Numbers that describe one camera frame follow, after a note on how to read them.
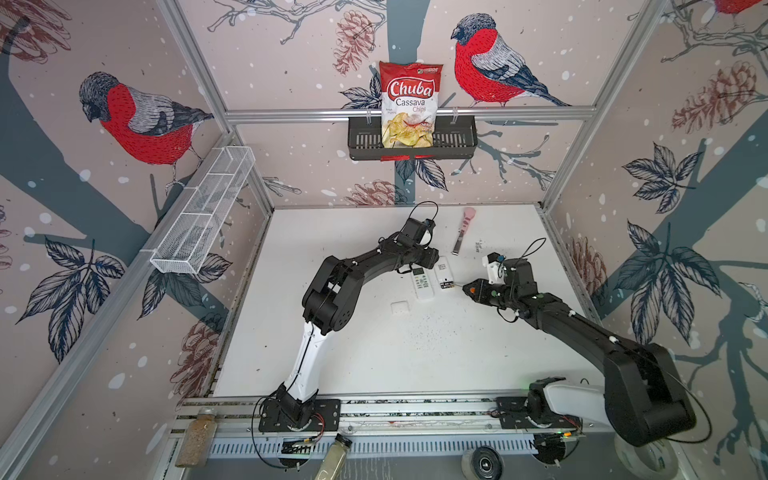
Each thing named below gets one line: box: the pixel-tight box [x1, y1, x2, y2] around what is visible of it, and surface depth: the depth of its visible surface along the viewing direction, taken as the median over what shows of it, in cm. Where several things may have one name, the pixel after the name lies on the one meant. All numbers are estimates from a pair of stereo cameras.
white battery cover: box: [390, 300, 411, 314], surface depth 94 cm
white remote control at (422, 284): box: [412, 267, 435, 302], surface depth 99 cm
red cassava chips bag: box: [379, 61, 443, 161], surface depth 86 cm
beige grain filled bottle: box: [314, 433, 353, 480], surface depth 66 cm
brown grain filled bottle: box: [175, 407, 218, 468], surface depth 69 cm
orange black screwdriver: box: [453, 282, 477, 296], surface depth 87 cm
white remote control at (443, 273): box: [434, 256, 454, 289], surface depth 102 cm
